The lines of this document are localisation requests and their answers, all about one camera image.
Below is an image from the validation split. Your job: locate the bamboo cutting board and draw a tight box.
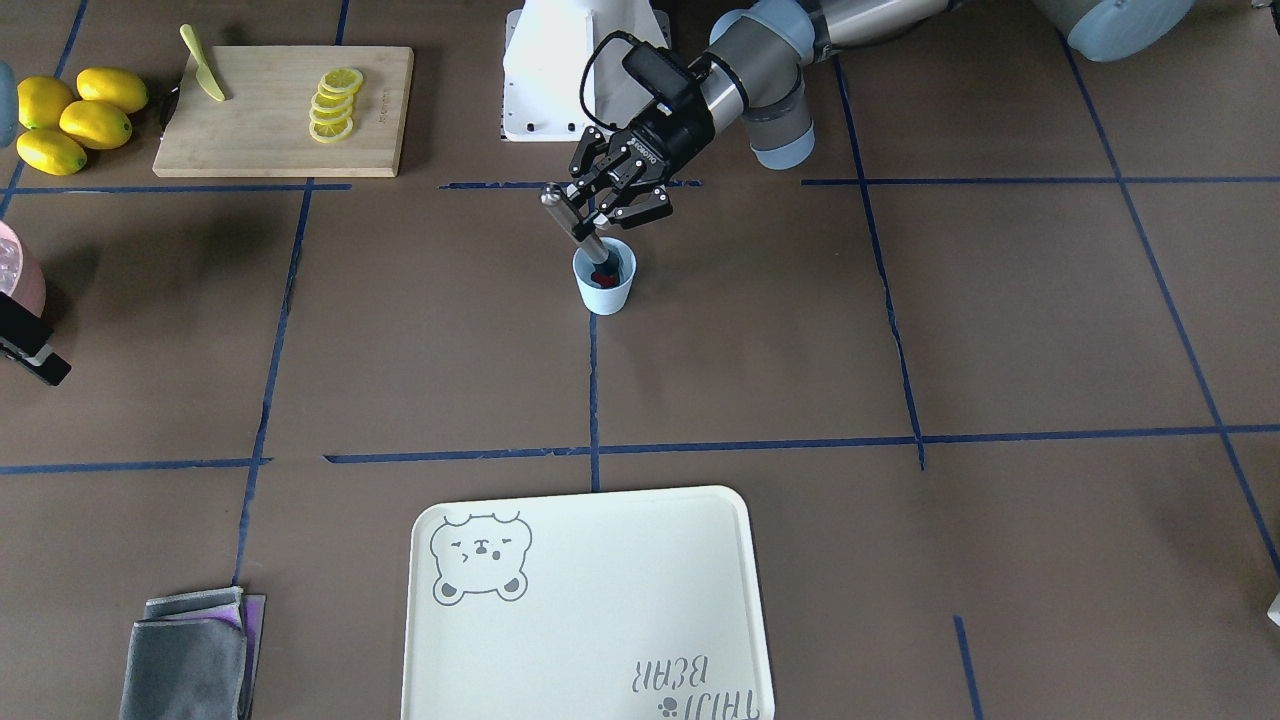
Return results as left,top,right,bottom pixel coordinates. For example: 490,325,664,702
154,46,413,178

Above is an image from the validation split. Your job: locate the light blue plastic cup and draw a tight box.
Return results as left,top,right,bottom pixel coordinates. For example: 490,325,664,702
572,236,637,316

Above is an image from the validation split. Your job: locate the lemon slice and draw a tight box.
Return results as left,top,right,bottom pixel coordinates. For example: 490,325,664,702
317,67,365,97
308,117,355,143
308,105,353,126
311,91,355,114

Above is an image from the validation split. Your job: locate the steel muddler black tip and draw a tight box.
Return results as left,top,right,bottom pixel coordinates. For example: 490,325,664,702
540,183,620,272

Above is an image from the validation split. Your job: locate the purple folded cloth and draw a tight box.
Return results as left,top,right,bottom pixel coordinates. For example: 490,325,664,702
212,594,268,719

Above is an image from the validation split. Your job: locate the whole yellow lemon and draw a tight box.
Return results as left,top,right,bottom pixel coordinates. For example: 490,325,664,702
15,129,88,177
76,67,148,115
58,100,133,150
15,76,77,129

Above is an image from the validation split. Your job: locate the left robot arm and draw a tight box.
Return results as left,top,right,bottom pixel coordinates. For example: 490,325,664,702
541,1,963,241

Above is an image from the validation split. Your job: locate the yellow-green plastic knife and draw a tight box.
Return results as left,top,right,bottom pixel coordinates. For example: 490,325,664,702
179,23,227,102

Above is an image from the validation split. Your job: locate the grey folded cloth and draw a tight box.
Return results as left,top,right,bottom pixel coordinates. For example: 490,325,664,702
119,585,250,719

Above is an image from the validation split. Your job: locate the cream bear serving tray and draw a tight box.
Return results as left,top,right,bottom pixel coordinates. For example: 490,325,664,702
399,486,776,719

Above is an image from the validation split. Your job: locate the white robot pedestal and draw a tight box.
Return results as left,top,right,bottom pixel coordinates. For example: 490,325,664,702
500,1,671,143

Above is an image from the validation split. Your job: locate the red strawberry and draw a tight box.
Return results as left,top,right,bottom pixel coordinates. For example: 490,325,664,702
589,270,621,290

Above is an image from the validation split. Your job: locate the pink bowl with ice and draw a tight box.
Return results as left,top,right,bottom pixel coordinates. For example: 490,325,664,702
1,222,47,316

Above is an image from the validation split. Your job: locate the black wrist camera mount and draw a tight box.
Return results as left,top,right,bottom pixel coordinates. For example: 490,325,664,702
622,42,700,111

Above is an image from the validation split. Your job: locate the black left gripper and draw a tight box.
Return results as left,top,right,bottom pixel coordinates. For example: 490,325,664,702
564,86,716,229

